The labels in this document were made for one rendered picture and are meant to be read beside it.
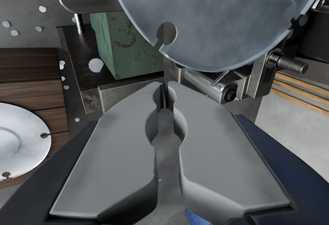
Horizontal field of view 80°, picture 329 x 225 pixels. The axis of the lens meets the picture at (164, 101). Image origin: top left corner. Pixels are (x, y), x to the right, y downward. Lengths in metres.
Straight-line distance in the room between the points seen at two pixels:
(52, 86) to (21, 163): 0.29
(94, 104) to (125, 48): 0.12
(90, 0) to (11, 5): 0.80
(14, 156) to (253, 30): 0.75
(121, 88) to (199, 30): 0.19
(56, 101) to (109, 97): 0.34
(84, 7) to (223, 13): 0.14
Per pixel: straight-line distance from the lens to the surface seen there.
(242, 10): 0.26
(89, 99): 0.39
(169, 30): 0.34
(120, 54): 0.34
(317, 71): 0.61
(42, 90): 0.67
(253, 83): 0.39
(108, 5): 0.18
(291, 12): 0.32
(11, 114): 0.71
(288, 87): 1.54
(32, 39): 0.99
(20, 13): 0.97
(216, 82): 0.26
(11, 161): 0.82
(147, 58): 0.36
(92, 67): 0.33
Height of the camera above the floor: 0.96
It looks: 49 degrees down
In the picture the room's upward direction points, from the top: 137 degrees clockwise
